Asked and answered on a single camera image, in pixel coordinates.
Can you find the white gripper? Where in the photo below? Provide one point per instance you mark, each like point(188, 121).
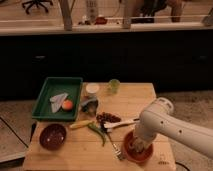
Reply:
point(142, 139)

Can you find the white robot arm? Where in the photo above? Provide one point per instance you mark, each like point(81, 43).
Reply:
point(156, 118)

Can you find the red bowl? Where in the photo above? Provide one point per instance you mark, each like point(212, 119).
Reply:
point(131, 155)

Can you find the dark purple bowl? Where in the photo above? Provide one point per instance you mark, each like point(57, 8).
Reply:
point(52, 137)

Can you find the metal fork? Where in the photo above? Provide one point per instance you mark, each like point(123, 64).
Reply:
point(117, 151)

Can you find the dark red grape bunch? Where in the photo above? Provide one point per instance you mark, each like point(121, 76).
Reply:
point(107, 117)

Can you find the green chili pepper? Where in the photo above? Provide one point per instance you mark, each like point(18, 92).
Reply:
point(95, 129)

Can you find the yellow banana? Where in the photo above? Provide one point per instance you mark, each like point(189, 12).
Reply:
point(80, 124)

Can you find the green translucent cup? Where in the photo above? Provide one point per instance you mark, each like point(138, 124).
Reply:
point(113, 86)

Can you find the white round container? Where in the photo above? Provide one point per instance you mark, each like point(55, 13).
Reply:
point(92, 89)

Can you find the orange fruit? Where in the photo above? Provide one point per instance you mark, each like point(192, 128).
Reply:
point(67, 105)

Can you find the grey folded cloth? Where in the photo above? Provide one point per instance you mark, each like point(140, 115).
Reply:
point(57, 101)

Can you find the green plastic tray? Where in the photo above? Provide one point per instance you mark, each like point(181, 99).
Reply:
point(54, 92)

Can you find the red object on ledge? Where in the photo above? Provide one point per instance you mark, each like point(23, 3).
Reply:
point(100, 21)

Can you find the seated person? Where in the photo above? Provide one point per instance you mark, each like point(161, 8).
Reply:
point(143, 11)

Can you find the black office chair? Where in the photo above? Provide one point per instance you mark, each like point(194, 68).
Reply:
point(38, 3)

